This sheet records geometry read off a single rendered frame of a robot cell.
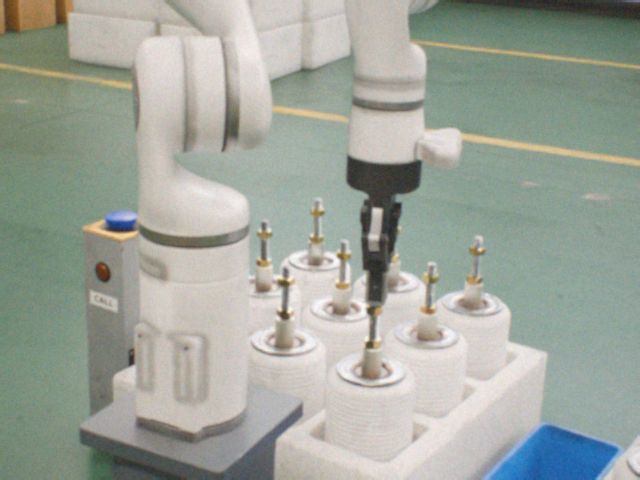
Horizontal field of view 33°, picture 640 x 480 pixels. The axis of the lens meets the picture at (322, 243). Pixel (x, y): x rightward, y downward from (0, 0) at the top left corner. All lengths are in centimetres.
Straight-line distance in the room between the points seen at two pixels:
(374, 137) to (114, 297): 49
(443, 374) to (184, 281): 44
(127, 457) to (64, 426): 65
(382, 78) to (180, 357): 33
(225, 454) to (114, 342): 54
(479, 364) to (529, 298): 74
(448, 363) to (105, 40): 312
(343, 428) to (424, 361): 13
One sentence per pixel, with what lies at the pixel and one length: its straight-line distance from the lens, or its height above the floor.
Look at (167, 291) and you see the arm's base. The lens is 88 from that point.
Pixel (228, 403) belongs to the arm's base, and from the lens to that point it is 92.
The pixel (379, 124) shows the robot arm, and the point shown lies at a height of 53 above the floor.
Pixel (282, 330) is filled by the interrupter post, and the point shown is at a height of 27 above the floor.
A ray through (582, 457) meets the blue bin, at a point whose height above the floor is 9.
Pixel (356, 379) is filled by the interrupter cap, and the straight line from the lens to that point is 113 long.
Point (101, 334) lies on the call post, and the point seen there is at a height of 17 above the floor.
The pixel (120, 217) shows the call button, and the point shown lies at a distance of 138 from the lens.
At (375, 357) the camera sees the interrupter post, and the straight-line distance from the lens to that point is 114.
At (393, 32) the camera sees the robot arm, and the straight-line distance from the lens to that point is 100.
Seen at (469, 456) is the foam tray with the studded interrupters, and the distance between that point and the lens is 126.
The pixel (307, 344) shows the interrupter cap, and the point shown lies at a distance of 121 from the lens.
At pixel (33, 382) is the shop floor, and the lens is 170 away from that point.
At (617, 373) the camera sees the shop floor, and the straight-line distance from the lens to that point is 182.
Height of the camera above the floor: 76
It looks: 20 degrees down
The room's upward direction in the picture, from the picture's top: 2 degrees clockwise
